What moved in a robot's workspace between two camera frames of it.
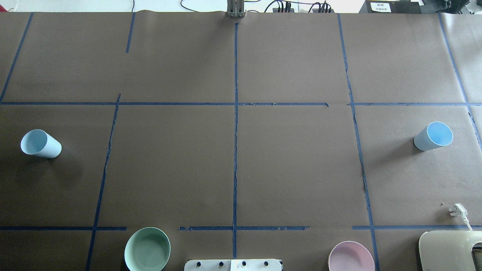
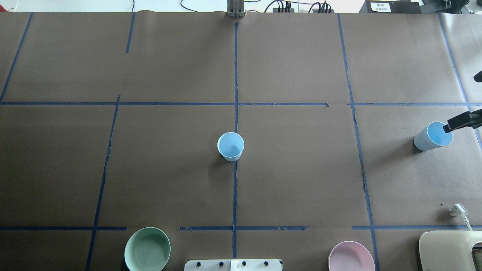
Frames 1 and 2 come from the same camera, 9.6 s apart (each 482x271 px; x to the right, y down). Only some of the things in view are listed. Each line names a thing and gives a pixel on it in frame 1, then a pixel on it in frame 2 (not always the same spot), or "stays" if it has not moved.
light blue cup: [436, 135] stays
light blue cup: [38, 142] -> [231, 145]
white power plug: [459, 210] stays
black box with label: [391, 6] stays
